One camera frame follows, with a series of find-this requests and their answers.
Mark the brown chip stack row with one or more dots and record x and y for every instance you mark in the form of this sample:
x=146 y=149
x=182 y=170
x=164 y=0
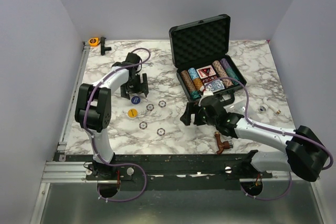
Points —
x=190 y=85

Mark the yellow big blind button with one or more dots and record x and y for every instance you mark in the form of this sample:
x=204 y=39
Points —
x=132 y=113

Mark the orange tape measure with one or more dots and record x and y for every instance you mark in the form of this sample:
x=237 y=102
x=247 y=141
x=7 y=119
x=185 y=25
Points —
x=94 y=41

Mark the silver open-end wrench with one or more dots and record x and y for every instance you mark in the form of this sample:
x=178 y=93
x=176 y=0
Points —
x=147 y=64

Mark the teal chip stack row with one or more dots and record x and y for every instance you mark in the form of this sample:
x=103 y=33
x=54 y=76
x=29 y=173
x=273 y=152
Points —
x=231 y=73

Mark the clear plastic bag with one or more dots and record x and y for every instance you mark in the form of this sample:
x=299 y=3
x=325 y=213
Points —
x=237 y=107

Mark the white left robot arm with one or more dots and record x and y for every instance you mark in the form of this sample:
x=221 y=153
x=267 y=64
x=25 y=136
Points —
x=94 y=108

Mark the black t-shaped tool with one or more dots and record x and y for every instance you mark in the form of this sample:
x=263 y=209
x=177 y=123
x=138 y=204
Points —
x=103 y=47

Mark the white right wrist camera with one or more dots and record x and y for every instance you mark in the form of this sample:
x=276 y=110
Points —
x=206 y=93

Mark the blue ten poker chip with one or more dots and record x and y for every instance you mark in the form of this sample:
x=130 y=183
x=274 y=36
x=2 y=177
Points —
x=143 y=125
x=150 y=107
x=162 y=104
x=161 y=132

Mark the blue playing card deck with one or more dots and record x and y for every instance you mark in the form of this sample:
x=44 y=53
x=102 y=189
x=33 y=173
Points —
x=216 y=85

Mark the blue small blind button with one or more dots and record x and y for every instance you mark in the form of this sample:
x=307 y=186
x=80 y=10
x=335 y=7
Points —
x=135 y=100

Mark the white brass small fitting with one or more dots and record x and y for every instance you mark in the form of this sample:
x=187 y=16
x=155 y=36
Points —
x=275 y=109

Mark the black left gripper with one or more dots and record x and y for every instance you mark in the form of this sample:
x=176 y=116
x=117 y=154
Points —
x=138 y=89

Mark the black poker set case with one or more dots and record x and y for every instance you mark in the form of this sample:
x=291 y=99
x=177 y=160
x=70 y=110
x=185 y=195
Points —
x=198 y=44

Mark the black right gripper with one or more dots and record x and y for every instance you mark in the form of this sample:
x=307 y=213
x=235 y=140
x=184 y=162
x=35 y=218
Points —
x=191 y=109

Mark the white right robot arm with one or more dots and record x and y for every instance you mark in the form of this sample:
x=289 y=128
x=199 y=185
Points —
x=296 y=150

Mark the black triangular all-in button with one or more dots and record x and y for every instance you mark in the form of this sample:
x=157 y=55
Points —
x=206 y=71

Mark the brown faucet tap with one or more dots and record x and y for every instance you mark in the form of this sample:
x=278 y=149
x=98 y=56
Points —
x=222 y=145

